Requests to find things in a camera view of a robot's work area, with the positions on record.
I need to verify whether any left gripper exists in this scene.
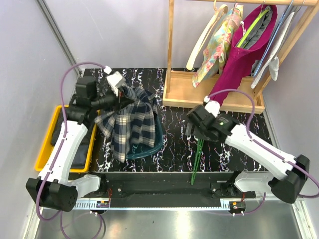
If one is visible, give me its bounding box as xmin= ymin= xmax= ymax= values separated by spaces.
xmin=91 ymin=86 xmax=135 ymax=113

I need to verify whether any green plastic hanger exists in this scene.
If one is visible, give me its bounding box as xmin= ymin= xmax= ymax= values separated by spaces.
xmin=190 ymin=139 xmax=204 ymax=185

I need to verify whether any plaid navy skirt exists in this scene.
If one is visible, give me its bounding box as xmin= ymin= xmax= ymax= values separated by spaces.
xmin=95 ymin=84 xmax=158 ymax=163

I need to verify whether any magenta pleated skirt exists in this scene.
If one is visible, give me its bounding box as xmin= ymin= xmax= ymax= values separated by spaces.
xmin=210 ymin=4 xmax=278 ymax=94

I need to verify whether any floral pastel skirt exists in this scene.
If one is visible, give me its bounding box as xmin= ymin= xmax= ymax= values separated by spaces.
xmin=192 ymin=4 xmax=244 ymax=88

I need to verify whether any neon yellow hanger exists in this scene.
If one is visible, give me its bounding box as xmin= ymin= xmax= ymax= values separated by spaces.
xmin=236 ymin=7 xmax=270 ymax=48

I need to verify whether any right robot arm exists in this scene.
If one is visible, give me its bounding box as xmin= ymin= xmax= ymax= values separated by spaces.
xmin=186 ymin=105 xmax=310 ymax=204

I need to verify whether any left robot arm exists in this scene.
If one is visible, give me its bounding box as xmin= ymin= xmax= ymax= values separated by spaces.
xmin=26 ymin=72 xmax=130 ymax=212

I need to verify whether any white garment on hanger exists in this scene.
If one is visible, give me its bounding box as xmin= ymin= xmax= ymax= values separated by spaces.
xmin=251 ymin=11 xmax=295 ymax=89

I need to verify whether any cream wooden hanger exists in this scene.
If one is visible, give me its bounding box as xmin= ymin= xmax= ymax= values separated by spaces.
xmin=186 ymin=2 xmax=228 ymax=70

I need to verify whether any wooden clothes rack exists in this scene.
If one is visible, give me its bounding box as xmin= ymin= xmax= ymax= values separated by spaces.
xmin=162 ymin=0 xmax=319 ymax=114

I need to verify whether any teal plastic bin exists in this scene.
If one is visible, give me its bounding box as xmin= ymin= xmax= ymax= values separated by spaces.
xmin=126 ymin=117 xmax=163 ymax=160

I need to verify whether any yellow plastic tray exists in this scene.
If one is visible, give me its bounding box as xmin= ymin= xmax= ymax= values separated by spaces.
xmin=35 ymin=105 xmax=97 ymax=173

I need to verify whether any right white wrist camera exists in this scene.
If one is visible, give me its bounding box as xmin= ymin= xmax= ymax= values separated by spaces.
xmin=203 ymin=96 xmax=220 ymax=118

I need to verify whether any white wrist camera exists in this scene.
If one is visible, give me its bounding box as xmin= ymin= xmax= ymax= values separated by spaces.
xmin=203 ymin=96 xmax=220 ymax=118
xmin=104 ymin=66 xmax=125 ymax=97

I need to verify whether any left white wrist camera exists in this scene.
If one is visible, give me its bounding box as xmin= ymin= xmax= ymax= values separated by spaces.
xmin=104 ymin=66 xmax=125 ymax=97

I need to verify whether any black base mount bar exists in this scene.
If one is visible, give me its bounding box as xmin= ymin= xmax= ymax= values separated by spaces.
xmin=101 ymin=172 xmax=256 ymax=210

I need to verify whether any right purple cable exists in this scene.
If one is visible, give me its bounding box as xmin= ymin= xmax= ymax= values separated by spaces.
xmin=204 ymin=89 xmax=319 ymax=215

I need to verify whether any purple cable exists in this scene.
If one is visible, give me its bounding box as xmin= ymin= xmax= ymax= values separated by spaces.
xmin=35 ymin=61 xmax=112 ymax=239
xmin=204 ymin=89 xmax=319 ymax=215

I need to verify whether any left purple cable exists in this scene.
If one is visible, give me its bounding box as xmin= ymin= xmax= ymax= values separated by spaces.
xmin=35 ymin=61 xmax=112 ymax=239

